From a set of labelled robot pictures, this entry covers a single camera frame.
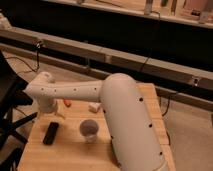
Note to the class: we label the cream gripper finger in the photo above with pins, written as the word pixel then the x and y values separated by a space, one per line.
pixel 60 115

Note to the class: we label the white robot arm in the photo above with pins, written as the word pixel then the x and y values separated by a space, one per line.
pixel 133 136

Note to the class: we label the white plastic bottle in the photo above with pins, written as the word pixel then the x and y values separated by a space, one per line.
pixel 94 107

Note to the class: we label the orange carrot-shaped object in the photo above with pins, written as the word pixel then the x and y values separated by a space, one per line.
pixel 67 103

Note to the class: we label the black chair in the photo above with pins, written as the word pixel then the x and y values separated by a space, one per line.
pixel 11 96

